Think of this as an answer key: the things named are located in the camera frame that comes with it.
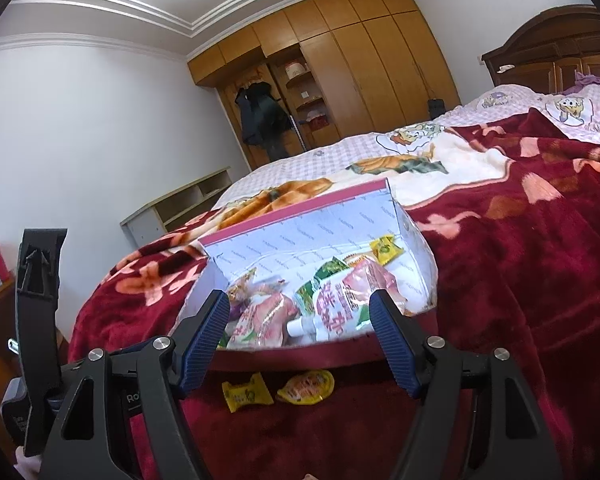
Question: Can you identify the yellow candy wrapper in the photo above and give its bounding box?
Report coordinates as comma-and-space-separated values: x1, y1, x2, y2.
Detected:
221, 374, 275, 413
227, 269, 257, 303
370, 235, 403, 263

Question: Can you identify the red floral blanket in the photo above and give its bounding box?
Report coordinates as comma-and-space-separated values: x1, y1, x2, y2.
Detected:
70, 107, 600, 480

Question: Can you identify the green candy wrapper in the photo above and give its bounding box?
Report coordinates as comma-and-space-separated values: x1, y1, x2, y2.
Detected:
312, 256, 350, 283
294, 280, 321, 313

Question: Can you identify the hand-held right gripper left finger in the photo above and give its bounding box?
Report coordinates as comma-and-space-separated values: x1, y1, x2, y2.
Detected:
39, 289, 231, 480

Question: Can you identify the low grey shelf unit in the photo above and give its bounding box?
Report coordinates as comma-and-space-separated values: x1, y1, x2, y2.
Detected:
120, 166, 232, 248

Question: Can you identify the black coat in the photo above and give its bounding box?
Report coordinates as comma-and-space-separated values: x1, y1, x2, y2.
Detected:
235, 80, 291, 158

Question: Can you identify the wooden wardrobe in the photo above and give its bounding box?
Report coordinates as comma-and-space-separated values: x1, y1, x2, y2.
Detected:
186, 0, 462, 171

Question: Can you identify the purple cloth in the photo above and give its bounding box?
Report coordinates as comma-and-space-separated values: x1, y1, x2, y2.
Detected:
562, 71, 600, 96

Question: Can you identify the dark wooden headboard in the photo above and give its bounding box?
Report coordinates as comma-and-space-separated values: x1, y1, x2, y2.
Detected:
481, 4, 600, 96

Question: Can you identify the orange sauce packet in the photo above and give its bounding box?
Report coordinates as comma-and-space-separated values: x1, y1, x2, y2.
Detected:
276, 370, 336, 405

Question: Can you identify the pink cardboard box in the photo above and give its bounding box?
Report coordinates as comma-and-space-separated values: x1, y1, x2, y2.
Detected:
170, 177, 438, 356

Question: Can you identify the large pink drink pouch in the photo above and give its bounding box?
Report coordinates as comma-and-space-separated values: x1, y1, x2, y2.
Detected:
286, 260, 408, 347

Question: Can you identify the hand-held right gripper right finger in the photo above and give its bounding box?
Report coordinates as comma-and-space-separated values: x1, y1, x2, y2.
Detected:
369, 287, 563, 480

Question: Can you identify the small pink drink pouch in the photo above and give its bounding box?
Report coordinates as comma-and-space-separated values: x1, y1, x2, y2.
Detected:
225, 292, 301, 351

